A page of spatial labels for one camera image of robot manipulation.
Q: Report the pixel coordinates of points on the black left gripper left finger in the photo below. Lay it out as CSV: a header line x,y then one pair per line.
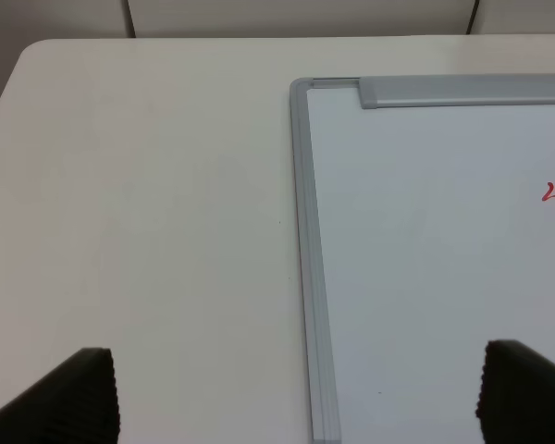
x,y
74,403

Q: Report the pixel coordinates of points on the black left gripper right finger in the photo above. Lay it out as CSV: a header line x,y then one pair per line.
x,y
516,402

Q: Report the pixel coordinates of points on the grey marker tray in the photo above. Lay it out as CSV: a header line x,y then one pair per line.
x,y
456,90

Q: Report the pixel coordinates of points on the white board with grey frame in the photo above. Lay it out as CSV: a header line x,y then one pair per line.
x,y
424,233

